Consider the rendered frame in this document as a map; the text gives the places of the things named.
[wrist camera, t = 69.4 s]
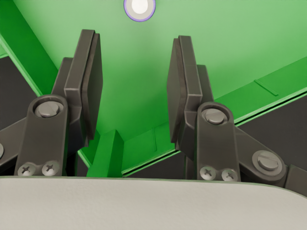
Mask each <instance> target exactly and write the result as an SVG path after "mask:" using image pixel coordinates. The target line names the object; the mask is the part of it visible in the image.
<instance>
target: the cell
mask: <svg viewBox="0 0 307 230"><path fill-rule="evenodd" d="M155 9H156V1H155V0H124V10H125V13H126V14H127V16H128V17H129V18H130V19H132V20H133V21H136V22H144V21H147V20H148V19H150V18H151V17H152V16H153V14H154V12H155Z"/></svg>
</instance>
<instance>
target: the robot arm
mask: <svg viewBox="0 0 307 230"><path fill-rule="evenodd" d="M102 88H103V72H102V59H101V41H100V34H99V33H95V30H88V29H82V31H81V34H80V37H79V41H78V44H77V47H76V50H75V53H74V57H64V58H63V60H62V62H61V65H60V68H59V71H58V74H57V77H56V80H55V83H54V86H53V89H52V91H51V94H45V95H42V96H39V97H37V98H36V99H34V100H33V101H32V102H31V103H30V105H29V107H28V111H27V115H26V117H25V118H23V119H21V120H19V121H17V122H16V123H14V124H12V125H10V126H8V127H6V128H4V129H2V130H0V230H307V171H305V170H303V169H301V168H299V167H296V166H294V165H292V164H291V165H290V166H287V165H285V164H284V161H283V160H282V159H281V157H280V156H279V155H277V154H276V153H275V152H273V151H272V150H270V149H269V148H268V147H266V146H265V145H263V144H262V143H260V142H259V141H257V140H256V139H254V138H253V137H251V136H250V135H248V134H247V133H245V132H244V131H242V130H241V129H239V128H238V127H236V126H235V125H234V117H233V113H232V112H231V110H230V109H229V108H228V107H227V106H225V105H223V104H221V103H218V102H215V101H214V97H213V93H212V88H211V84H210V80H209V76H208V71H207V68H206V65H199V64H196V58H195V54H194V49H193V44H192V39H191V36H182V35H179V36H178V38H174V40H173V46H172V53H171V59H170V65H169V73H168V79H167V101H168V115H169V134H170V142H171V143H174V144H175V150H180V151H181V152H182V153H184V154H185V157H184V177H183V179H156V178H103V177H78V176H77V167H78V150H80V149H81V148H83V147H89V142H90V140H94V137H95V130H96V124H97V119H98V113H99V107H100V101H101V94H102Z"/></svg>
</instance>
